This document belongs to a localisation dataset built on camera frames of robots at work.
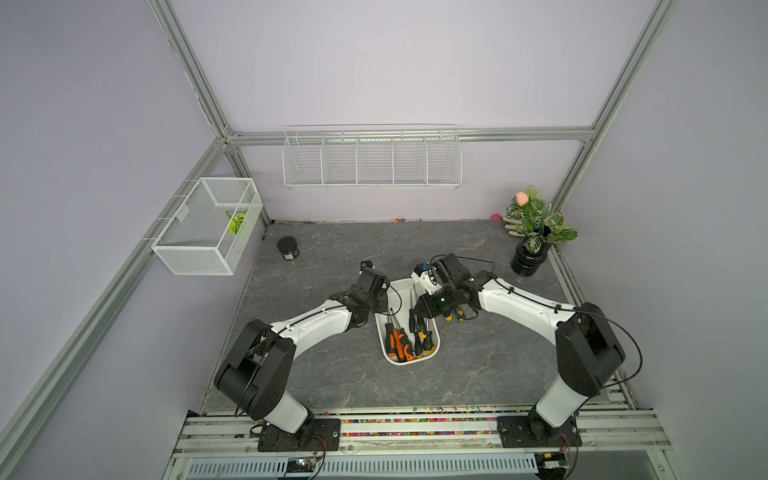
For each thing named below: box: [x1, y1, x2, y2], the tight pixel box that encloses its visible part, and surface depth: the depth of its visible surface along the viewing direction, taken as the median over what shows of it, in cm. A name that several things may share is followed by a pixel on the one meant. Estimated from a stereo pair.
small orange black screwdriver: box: [423, 317, 436, 355], surface depth 87 cm
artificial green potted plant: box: [506, 185, 579, 277], surface depth 89 cm
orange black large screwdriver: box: [385, 315, 397, 359], surface depth 86 cm
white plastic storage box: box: [374, 277, 441, 365], surface depth 88 cm
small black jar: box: [277, 236, 300, 261], surface depth 111 cm
